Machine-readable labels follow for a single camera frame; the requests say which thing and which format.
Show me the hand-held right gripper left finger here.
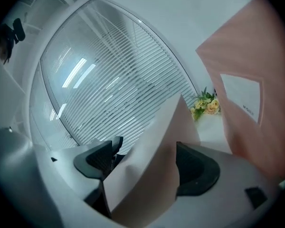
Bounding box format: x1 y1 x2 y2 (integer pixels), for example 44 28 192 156
33 140 115 220

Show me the beige file box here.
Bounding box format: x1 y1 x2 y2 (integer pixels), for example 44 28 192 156
104 94 201 225

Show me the person's head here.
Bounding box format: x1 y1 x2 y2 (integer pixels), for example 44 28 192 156
0 24 15 65

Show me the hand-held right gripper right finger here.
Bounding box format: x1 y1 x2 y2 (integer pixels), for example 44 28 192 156
142 141 280 228

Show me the pink file box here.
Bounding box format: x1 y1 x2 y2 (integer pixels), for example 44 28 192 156
196 0 285 182

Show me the black head camera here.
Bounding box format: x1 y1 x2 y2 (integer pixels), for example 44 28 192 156
10 18 26 45

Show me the yellow artificial flower bouquet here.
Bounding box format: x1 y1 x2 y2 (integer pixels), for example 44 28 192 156
189 86 221 122

